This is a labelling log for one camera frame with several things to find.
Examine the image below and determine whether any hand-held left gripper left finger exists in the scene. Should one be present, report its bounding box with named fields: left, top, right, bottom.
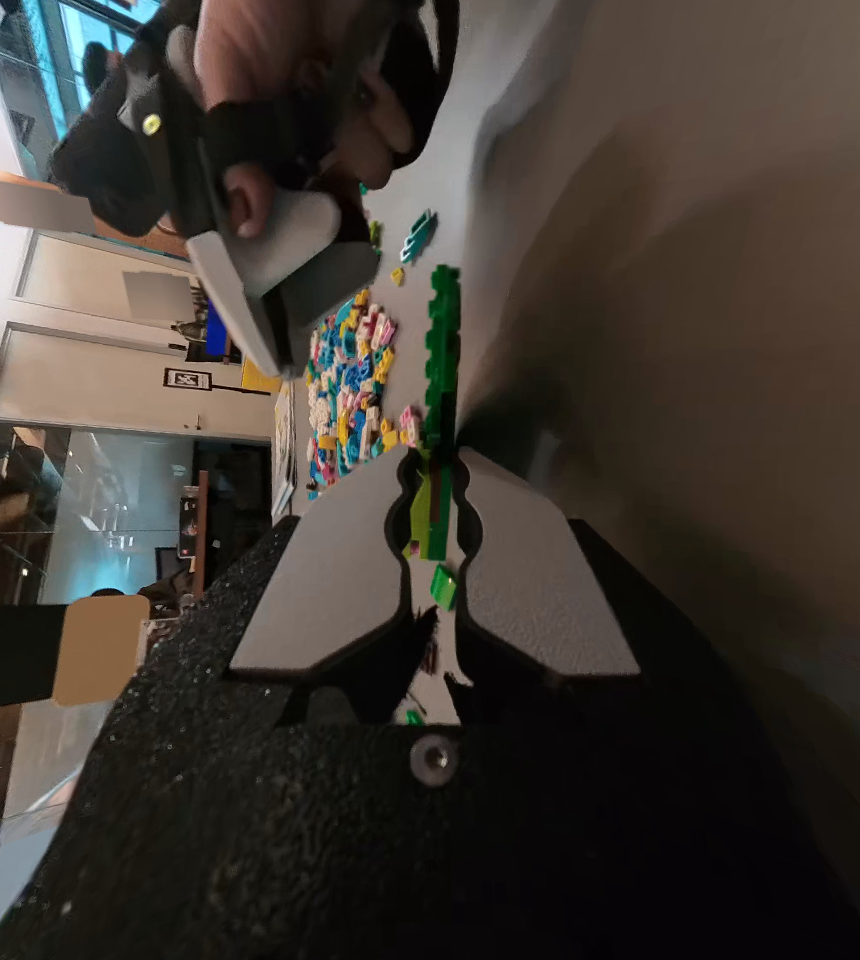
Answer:
left=229, top=448, right=439, bottom=723

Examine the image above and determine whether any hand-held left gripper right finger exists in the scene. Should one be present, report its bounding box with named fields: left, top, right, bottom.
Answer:
left=454, top=447, right=641, bottom=725

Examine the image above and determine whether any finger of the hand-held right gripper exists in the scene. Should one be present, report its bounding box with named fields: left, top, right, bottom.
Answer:
left=263, top=242, right=383, bottom=370
left=186, top=228, right=304, bottom=380

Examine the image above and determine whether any person's right hand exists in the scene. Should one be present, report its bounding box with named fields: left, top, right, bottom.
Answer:
left=193, top=0, right=433, bottom=241

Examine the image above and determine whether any pastel colourful lego piece pile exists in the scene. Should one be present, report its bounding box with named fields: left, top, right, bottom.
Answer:
left=302, top=210, right=440, bottom=498

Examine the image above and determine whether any green lego build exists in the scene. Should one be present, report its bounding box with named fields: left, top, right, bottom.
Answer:
left=402, top=264, right=463, bottom=564

